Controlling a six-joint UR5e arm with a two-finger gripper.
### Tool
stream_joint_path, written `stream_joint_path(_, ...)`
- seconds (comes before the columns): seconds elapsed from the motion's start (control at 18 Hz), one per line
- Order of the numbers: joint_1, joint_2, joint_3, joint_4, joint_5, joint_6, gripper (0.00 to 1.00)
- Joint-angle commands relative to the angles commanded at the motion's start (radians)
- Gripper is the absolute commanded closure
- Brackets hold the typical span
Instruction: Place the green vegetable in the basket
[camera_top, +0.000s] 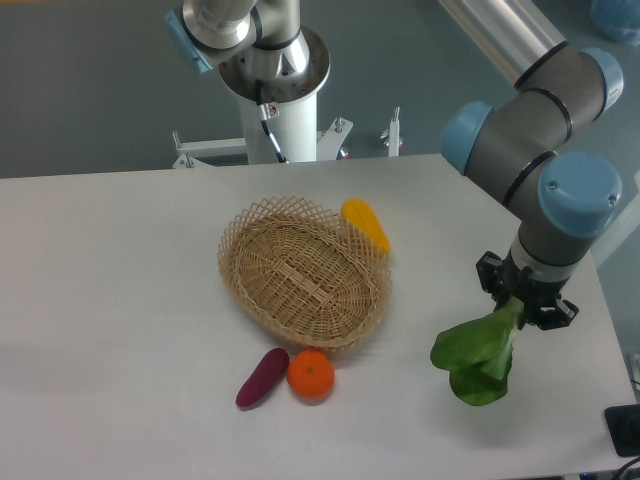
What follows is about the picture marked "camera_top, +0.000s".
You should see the green leafy bok choy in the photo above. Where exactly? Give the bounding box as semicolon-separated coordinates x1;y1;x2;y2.
430;297;524;406

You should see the yellow orange pepper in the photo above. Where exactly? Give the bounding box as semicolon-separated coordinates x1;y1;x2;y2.
341;197;391;254

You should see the purple sweet potato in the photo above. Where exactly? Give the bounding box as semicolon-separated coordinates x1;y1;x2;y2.
235;347;290;410

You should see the blue plastic bag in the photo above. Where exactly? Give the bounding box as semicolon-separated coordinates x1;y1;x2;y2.
590;0;639;46

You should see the black device at edge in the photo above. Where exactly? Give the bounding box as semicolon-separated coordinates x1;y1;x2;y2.
604;404;639;457

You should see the orange mandarin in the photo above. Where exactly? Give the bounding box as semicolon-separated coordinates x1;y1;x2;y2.
287;350;335;400

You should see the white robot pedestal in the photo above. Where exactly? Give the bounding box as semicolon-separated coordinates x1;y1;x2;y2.
172;26;354;168

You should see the woven wicker basket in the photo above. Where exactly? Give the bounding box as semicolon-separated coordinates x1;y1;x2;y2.
218;197;392;351

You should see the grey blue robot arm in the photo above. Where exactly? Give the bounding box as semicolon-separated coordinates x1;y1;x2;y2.
164;1;624;330

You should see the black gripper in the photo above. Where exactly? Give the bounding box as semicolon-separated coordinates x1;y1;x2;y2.
475;251;579;330

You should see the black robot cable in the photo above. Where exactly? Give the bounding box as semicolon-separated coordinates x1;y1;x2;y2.
253;78;289;165

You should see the white bracket with caster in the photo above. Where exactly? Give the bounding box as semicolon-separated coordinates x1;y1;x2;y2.
380;106;404;157

